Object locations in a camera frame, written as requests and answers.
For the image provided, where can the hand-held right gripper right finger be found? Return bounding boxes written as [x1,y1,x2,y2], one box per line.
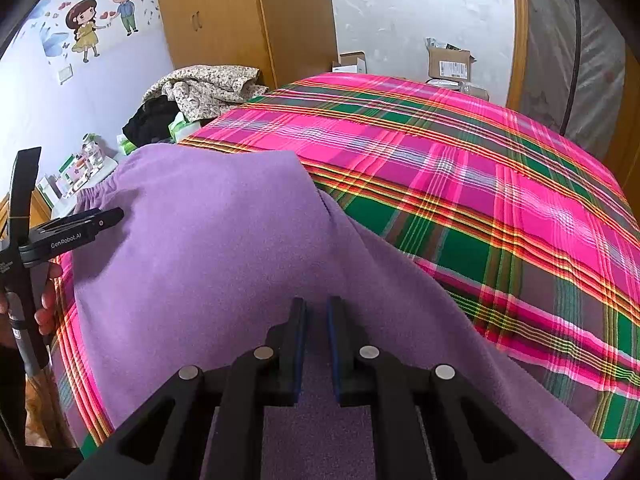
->
[327,296,576,480]

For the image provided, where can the clear plastic door curtain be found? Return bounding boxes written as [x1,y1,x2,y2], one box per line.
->
[520,0,628,146]

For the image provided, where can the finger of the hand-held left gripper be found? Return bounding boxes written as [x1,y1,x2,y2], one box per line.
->
[75,207,126,241]
[36,211,101,233]

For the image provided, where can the cartoon couple wall sticker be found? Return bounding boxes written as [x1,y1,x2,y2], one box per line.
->
[20,0,161,66]

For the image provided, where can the wooden wardrobe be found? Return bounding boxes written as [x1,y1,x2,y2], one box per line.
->
[152,0,338,91]

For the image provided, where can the white open box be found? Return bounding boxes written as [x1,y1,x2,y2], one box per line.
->
[332,52,367,75]

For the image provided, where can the brown cardboard box with label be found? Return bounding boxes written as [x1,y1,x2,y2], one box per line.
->
[425,37,476,83]

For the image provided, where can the wooden door frame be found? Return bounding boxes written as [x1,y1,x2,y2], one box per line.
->
[505,0,531,111]

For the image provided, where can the person's left hand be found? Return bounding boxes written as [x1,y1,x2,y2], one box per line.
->
[34,262,65,337]

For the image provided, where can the black garment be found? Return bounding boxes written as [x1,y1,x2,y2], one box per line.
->
[122,95,181,146]

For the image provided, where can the purple fleece pants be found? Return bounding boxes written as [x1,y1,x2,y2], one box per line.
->
[70,142,621,480]

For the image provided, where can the floral quilted jacket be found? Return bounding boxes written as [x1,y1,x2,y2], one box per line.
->
[141,64,271,123]

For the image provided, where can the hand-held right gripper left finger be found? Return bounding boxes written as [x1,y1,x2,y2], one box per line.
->
[65,297,308,480]

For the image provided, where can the group of toiletry bottles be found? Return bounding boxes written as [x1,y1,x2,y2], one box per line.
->
[35,132,108,206]

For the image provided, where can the pink green plaid bed sheet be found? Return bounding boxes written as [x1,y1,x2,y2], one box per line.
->
[50,72,640,453]

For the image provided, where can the person's left forearm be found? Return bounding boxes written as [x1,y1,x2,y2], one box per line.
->
[0,340,81,480]

